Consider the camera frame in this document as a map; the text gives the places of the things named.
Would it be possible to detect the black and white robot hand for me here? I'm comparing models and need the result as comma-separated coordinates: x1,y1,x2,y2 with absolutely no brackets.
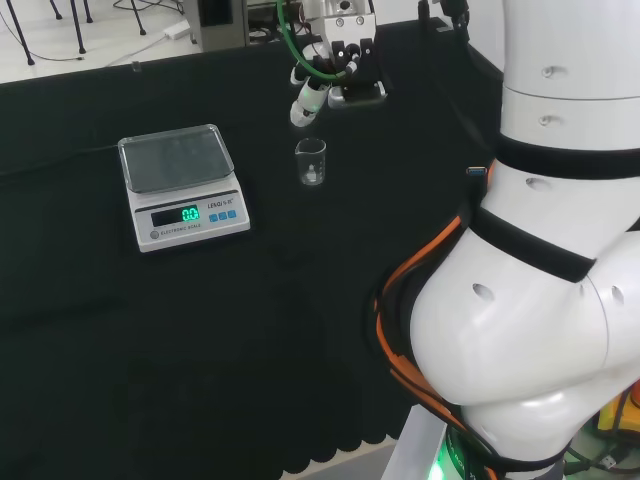
288,13,389,129

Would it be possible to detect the small clear glass beaker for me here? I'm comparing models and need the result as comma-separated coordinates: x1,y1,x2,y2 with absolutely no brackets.
294,137,328,188

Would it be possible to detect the grey metal cabinet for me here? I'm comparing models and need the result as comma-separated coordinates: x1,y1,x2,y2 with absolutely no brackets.
184,0,252,54

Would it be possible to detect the black tripod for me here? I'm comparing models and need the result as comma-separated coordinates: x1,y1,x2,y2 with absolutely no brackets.
126,0,149,37
6,0,95,67

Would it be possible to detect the white electronic balance steel pan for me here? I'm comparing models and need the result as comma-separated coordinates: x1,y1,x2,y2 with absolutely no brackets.
116,123,252,254

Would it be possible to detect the black bench cloth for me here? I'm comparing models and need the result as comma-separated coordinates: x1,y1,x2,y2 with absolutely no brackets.
0,16,506,480

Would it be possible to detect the yellow stop button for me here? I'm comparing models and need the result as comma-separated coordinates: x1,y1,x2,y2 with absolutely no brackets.
596,378,640,437

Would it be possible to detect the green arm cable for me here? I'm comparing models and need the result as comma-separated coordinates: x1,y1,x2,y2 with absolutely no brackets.
275,0,352,84

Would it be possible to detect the black balance power cable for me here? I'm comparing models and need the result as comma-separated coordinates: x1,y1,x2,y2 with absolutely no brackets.
0,143,121,176

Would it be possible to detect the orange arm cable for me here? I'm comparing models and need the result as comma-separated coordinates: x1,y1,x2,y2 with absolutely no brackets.
373,159,502,469

